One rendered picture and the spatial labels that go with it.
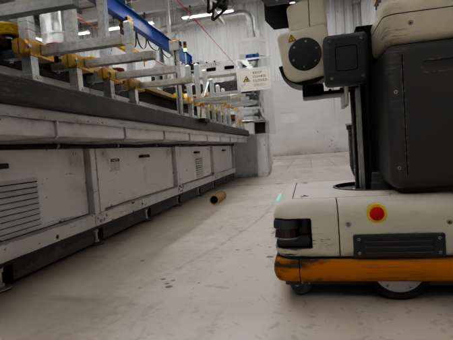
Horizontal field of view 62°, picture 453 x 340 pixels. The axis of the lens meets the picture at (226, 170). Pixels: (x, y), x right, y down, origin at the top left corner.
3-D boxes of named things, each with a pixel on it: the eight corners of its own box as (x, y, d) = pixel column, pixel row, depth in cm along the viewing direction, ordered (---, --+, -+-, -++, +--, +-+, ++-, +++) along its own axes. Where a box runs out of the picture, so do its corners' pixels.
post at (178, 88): (185, 115, 270) (179, 51, 268) (182, 115, 265) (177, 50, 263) (178, 116, 271) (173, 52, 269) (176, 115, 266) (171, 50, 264)
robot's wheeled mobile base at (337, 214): (451, 233, 156) (449, 172, 154) (547, 291, 94) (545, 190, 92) (286, 236, 170) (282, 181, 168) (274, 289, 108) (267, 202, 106)
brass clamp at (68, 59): (95, 72, 155) (94, 59, 155) (75, 65, 142) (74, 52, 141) (81, 73, 156) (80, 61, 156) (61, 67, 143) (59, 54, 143)
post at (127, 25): (139, 115, 198) (131, 21, 195) (137, 115, 194) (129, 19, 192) (133, 116, 198) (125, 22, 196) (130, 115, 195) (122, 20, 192)
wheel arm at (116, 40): (127, 48, 121) (125, 35, 121) (121, 46, 118) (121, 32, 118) (10, 64, 130) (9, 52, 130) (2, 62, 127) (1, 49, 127)
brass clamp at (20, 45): (55, 61, 130) (54, 46, 130) (27, 52, 117) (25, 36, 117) (40, 63, 132) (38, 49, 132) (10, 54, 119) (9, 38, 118)
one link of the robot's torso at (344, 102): (358, 107, 137) (354, 38, 136) (371, 98, 110) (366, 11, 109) (284, 114, 143) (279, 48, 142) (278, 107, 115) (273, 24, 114)
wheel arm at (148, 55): (156, 62, 146) (156, 50, 146) (153, 60, 142) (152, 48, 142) (56, 74, 155) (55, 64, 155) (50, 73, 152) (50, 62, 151)
